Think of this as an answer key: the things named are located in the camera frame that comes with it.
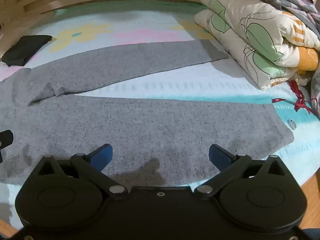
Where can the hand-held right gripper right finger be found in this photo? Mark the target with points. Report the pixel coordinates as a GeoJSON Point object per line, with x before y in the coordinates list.
{"type": "Point", "coordinates": [218, 155]}

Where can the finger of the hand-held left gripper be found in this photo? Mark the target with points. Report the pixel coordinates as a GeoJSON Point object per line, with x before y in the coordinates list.
{"type": "Point", "coordinates": [6, 138]}

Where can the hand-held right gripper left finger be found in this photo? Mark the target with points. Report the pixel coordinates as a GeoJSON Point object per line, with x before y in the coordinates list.
{"type": "Point", "coordinates": [103, 153]}

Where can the grey pants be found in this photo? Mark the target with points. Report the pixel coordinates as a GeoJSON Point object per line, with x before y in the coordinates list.
{"type": "Point", "coordinates": [150, 127]}

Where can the small white clip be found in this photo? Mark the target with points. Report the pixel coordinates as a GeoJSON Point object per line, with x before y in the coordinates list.
{"type": "Point", "coordinates": [291, 124]}

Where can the pastel floral bed sheet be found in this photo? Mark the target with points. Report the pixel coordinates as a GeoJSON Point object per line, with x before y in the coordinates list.
{"type": "Point", "coordinates": [155, 85]}

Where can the black folded cloth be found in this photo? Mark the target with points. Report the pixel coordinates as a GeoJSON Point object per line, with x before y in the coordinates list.
{"type": "Point", "coordinates": [23, 47]}

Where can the red ribbon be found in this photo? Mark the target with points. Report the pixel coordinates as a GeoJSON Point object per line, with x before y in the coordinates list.
{"type": "Point", "coordinates": [298, 102]}

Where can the person's blue clothing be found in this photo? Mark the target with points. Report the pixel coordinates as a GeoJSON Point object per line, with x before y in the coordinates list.
{"type": "Point", "coordinates": [310, 235]}

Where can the upper cream leaf-print pillow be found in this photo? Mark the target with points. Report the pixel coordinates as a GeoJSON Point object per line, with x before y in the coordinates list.
{"type": "Point", "coordinates": [260, 40]}

